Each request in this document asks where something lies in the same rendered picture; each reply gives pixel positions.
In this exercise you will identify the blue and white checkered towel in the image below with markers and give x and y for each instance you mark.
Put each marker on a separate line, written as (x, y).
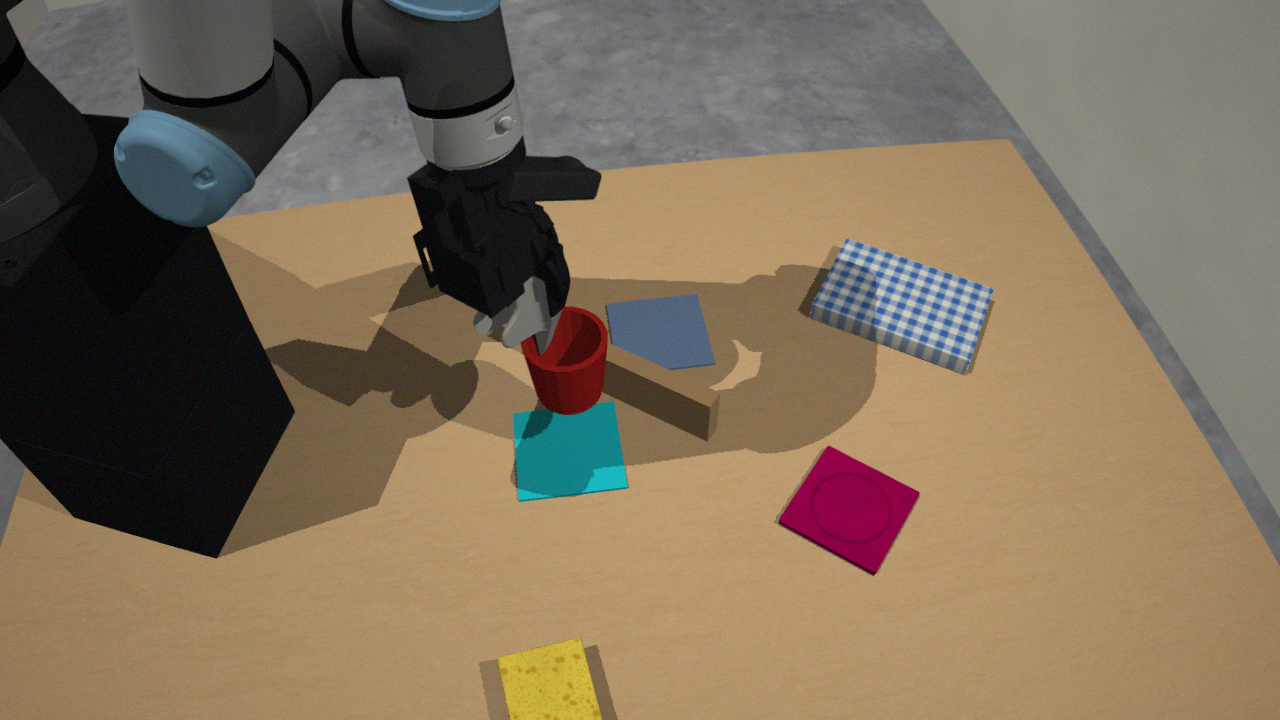
(905, 305)

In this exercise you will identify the dark red cup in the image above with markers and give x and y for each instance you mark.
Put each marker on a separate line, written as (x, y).
(563, 384)

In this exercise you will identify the yellow sponge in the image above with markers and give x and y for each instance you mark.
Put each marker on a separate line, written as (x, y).
(551, 682)

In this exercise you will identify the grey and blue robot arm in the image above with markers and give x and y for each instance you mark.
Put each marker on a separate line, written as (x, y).
(222, 96)

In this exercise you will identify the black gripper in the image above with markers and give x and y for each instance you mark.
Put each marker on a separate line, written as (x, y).
(509, 233)

